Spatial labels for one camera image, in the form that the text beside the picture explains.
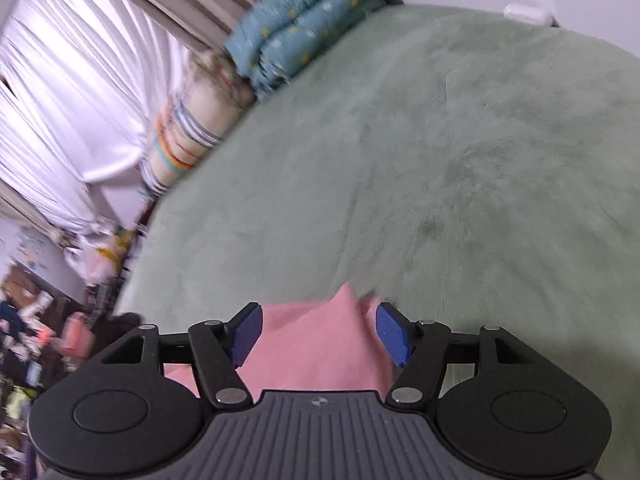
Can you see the white curtain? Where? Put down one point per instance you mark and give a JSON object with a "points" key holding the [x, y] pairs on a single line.
{"points": [[75, 110]]}

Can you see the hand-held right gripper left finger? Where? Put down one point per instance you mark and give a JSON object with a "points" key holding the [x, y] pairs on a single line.
{"points": [[247, 332]]}

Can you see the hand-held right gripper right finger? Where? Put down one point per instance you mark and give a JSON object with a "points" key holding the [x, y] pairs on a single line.
{"points": [[392, 332]]}

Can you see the pink sweatshirt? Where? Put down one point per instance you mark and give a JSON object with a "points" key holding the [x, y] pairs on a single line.
{"points": [[310, 345]]}

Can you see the small white device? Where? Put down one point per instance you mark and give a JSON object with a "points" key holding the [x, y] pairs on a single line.
{"points": [[525, 12]]}

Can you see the white plastic bag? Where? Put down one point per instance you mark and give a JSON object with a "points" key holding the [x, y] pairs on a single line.
{"points": [[102, 255]]}

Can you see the plaid folded quilt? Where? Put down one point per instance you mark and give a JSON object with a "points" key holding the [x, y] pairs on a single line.
{"points": [[190, 120]]}

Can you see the teal floral folded quilt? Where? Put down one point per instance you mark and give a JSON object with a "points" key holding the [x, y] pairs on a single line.
{"points": [[300, 15]]}

